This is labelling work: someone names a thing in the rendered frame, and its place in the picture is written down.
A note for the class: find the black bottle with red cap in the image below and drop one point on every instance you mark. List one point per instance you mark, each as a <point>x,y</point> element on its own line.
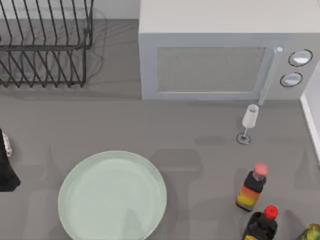
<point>262,226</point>

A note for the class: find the green and yellow bottle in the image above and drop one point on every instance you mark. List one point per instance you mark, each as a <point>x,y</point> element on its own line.
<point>310,233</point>

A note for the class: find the microwave door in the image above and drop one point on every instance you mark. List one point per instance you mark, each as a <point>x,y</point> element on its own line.
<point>207,68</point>

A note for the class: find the black bottle with pink cap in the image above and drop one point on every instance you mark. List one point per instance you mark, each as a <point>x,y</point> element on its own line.
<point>250,191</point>

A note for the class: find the pale microwave oven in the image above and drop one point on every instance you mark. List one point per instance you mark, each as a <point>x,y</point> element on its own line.
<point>225,20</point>

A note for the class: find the pale green plate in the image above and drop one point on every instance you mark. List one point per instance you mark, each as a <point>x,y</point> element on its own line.
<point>112,197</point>

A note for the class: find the round microwave knob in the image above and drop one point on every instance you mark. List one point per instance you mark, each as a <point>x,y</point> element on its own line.
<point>291,79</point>
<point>300,57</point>

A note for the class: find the white wine glass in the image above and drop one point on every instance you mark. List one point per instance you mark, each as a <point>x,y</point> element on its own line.
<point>250,118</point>

